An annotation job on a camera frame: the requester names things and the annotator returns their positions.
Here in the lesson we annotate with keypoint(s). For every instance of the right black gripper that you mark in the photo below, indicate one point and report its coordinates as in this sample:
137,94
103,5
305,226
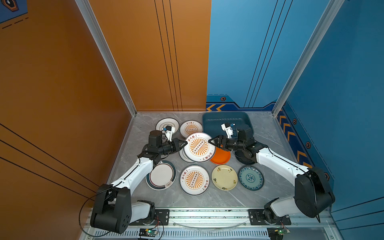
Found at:
214,143

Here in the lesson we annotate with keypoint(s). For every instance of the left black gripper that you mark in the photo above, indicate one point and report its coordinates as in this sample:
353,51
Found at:
175,147

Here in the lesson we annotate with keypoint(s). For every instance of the small orange sunburst plate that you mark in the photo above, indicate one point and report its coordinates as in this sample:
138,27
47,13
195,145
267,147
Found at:
190,127

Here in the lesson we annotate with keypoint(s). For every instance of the orange sunburst plate red rim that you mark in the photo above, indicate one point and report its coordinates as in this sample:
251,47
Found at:
198,148

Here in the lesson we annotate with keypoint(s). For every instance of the small white flower-logo plate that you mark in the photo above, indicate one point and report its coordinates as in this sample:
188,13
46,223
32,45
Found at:
163,123

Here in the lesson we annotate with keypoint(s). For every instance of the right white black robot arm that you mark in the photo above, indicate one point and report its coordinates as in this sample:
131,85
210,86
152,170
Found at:
313,192

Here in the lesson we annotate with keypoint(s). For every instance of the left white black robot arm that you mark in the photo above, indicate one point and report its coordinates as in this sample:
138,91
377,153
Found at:
113,209

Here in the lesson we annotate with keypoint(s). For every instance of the teal plastic bin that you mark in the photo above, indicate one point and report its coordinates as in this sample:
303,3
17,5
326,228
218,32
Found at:
213,121

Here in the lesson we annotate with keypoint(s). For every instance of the black plate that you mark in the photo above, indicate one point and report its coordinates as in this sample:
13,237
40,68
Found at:
244,157

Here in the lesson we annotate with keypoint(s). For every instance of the cream yellow plate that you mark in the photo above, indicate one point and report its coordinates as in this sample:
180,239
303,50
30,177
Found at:
224,177

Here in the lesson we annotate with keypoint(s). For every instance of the white plate green red rim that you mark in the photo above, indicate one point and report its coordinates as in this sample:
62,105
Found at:
162,176

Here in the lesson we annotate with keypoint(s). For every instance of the large orange sunburst plate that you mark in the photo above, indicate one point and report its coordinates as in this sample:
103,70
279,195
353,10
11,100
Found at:
194,180

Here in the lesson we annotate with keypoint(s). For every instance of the green patterned plate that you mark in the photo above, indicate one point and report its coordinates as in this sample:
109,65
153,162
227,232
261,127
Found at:
251,178

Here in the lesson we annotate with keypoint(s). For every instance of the green circuit board left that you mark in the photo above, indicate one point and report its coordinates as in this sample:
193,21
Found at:
148,234

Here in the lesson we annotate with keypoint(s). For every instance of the circuit board right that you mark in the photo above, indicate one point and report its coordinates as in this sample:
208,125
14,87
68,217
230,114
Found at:
277,234

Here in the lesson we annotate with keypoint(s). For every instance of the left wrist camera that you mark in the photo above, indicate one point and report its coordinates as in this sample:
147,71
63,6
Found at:
168,132

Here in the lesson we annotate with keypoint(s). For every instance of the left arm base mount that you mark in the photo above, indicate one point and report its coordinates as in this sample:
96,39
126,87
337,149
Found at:
161,214

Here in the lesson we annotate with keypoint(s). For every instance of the aluminium rail frame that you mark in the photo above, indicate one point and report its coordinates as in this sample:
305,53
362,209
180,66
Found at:
222,224

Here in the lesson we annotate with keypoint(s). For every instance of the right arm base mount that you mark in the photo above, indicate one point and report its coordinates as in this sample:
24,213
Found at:
255,216

